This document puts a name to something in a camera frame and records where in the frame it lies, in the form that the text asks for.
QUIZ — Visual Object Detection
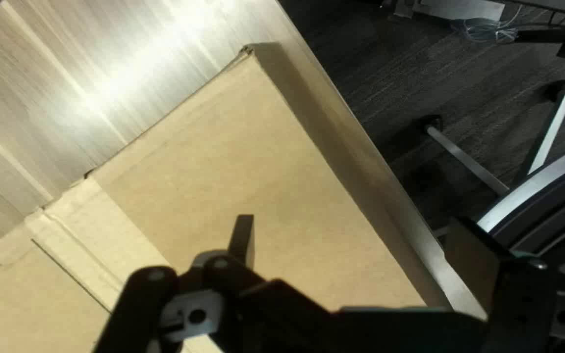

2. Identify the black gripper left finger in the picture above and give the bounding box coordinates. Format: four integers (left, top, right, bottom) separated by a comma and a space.
94, 213, 269, 353

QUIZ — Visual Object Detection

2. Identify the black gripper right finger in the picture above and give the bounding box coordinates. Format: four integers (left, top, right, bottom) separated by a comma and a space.
447, 217, 559, 353

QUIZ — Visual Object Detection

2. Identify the brown cardboard box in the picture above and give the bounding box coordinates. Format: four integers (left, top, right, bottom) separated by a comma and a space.
0, 42, 427, 353

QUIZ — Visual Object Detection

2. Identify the grey black-backed office chair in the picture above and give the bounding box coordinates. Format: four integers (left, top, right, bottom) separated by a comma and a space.
422, 76, 565, 276

